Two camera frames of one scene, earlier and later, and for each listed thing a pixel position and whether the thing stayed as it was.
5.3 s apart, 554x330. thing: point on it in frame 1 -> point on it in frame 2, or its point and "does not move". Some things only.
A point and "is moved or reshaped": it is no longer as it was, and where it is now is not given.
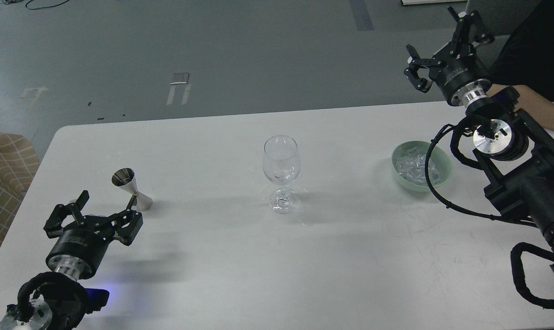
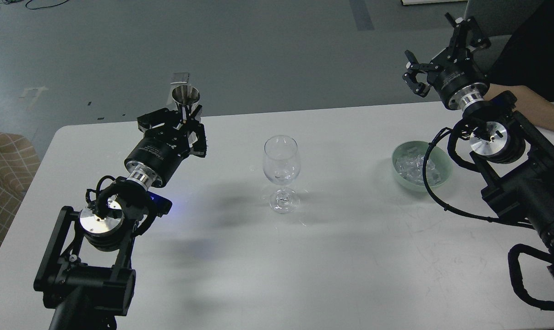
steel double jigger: x=126 y=178 is moved or reshaped
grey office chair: x=502 y=17 does not move
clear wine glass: x=281 y=164 does not move
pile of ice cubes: x=412 y=167 does not move
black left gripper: x=79 y=250 -> x=163 y=149
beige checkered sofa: x=11 y=161 does not move
